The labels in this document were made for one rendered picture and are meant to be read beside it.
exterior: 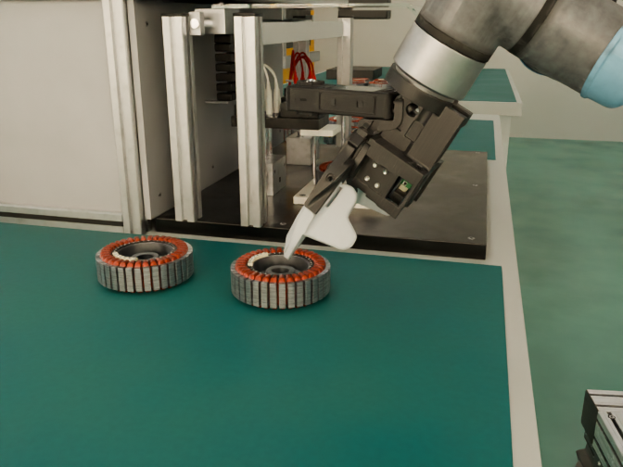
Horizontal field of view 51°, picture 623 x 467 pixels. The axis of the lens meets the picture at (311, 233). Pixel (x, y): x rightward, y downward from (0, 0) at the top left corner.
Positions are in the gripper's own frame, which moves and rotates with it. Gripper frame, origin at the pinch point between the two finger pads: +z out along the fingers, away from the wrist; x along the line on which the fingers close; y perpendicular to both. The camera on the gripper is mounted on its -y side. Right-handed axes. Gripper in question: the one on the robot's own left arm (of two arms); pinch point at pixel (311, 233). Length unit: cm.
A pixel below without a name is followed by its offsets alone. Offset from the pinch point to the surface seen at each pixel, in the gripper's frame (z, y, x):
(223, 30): -6.7, -29.8, 19.2
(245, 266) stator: 6.6, -3.9, -3.0
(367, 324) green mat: 2.6, 10.7, -3.6
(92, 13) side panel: -1.3, -43.6, 10.0
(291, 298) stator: 5.4, 2.7, -4.3
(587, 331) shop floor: 58, 65, 168
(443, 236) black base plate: 0.3, 10.8, 21.6
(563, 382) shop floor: 60, 61, 129
